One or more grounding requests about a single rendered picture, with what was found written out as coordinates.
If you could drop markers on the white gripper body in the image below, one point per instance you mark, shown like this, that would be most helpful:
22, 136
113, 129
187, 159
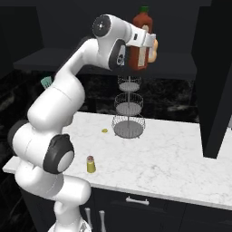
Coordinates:
150, 40

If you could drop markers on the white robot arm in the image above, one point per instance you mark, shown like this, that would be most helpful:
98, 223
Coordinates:
54, 105

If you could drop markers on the red sauce bottle green cap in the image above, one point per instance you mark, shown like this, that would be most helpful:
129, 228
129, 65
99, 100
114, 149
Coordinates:
140, 25

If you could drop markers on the dark wide cabinet door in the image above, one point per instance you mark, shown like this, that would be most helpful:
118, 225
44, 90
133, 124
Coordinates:
216, 90

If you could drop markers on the dark narrow cabinet door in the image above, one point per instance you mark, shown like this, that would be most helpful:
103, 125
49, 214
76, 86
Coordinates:
18, 39

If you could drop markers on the yellow shaker brown top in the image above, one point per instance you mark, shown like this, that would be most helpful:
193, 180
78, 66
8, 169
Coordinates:
91, 166

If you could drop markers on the pale orange rounded object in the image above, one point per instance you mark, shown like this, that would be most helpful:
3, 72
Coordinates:
154, 52

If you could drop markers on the small yellow round piece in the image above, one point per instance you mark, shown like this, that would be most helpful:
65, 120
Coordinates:
104, 130

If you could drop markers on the teal object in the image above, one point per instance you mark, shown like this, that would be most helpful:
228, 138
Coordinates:
46, 82

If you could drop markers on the dark plain drawer front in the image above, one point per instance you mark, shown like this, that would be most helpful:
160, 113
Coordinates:
208, 219

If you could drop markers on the dark wall cabinet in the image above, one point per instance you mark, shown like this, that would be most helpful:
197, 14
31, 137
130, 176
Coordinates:
169, 65

